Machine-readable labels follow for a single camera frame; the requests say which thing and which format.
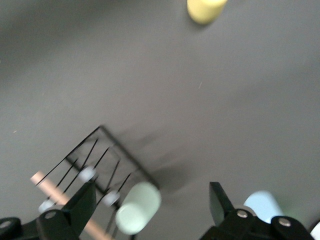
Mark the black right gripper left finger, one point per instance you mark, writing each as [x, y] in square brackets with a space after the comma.
[80, 205]

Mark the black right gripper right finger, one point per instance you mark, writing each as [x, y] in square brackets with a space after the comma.
[220, 205]

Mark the mint green plastic cup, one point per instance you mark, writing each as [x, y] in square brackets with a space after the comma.
[137, 210]

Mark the yellow plastic cup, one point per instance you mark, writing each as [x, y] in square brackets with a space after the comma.
[205, 10]

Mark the light blue plastic cup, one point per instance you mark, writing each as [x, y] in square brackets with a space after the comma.
[262, 202]

